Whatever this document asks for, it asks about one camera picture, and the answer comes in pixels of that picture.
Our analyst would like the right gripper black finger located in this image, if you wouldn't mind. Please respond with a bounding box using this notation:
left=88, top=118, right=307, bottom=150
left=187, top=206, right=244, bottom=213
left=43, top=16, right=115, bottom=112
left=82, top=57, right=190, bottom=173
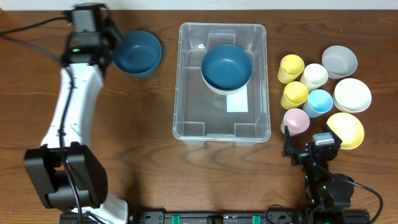
left=282, top=125, right=294, bottom=157
left=322, top=121, right=342, bottom=146

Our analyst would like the light blue cup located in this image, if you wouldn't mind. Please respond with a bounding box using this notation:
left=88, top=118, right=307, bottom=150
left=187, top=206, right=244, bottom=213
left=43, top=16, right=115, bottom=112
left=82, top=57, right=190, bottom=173
left=303, top=90, right=333, bottom=118

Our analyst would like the pink cup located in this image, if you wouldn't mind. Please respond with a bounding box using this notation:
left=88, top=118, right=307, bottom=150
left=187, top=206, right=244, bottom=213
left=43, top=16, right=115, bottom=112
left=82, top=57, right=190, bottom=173
left=280, top=108, right=310, bottom=136

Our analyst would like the blue bowl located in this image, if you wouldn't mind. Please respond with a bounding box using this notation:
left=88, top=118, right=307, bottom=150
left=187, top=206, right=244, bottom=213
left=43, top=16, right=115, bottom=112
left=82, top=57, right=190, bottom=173
left=201, top=45, right=253, bottom=90
left=112, top=30, right=162, bottom=78

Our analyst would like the cream bowl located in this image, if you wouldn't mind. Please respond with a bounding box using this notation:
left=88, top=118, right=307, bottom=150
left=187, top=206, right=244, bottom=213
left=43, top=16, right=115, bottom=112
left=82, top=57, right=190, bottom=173
left=202, top=75, right=248, bottom=95

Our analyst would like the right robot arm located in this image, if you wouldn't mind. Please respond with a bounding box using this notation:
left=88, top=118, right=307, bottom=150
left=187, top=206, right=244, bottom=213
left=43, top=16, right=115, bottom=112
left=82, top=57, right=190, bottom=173
left=282, top=123, right=354, bottom=223

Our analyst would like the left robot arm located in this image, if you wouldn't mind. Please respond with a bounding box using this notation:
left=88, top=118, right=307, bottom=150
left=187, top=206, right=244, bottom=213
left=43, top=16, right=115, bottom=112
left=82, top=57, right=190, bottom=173
left=24, top=14, right=129, bottom=223

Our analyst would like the white label in container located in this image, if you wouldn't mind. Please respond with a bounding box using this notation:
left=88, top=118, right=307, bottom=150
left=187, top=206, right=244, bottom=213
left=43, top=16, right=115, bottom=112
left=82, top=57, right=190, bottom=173
left=226, top=85, right=248, bottom=113

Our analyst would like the clear plastic container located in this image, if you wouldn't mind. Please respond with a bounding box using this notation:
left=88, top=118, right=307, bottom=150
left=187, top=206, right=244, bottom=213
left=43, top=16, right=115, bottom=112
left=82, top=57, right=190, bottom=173
left=173, top=22, right=271, bottom=146

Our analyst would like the yellow bowl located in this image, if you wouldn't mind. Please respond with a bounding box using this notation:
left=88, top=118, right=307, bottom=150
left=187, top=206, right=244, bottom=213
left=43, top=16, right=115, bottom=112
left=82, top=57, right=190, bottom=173
left=326, top=113, right=364, bottom=150

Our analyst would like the white bowl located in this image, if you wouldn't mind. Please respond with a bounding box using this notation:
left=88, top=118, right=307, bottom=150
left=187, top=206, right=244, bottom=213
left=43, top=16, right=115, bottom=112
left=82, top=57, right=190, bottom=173
left=333, top=78, right=372, bottom=113

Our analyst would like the yellow cup near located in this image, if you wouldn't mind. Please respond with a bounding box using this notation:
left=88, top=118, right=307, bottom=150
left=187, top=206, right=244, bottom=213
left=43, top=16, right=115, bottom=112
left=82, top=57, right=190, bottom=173
left=280, top=82, right=309, bottom=110

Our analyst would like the yellow cup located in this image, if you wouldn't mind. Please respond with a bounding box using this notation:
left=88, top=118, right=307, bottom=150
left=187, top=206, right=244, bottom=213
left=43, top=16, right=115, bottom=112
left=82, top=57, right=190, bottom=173
left=277, top=54, right=305, bottom=84
left=280, top=82, right=309, bottom=110

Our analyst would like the cream cup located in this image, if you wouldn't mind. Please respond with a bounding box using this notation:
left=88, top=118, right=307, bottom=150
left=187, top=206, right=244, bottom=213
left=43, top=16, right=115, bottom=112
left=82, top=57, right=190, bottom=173
left=300, top=63, right=328, bottom=92

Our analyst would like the grey bowl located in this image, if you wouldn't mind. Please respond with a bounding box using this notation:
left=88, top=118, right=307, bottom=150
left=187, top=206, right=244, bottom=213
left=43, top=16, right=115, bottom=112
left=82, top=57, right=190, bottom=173
left=322, top=45, right=358, bottom=79

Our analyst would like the yellow cup far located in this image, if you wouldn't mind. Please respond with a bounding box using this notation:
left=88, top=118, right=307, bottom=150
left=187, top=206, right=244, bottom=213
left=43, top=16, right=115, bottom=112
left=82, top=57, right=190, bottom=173
left=277, top=54, right=305, bottom=84

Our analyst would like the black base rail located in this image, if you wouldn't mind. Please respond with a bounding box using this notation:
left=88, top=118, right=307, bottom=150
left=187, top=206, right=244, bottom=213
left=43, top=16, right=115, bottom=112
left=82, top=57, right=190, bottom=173
left=135, top=210, right=371, bottom=224

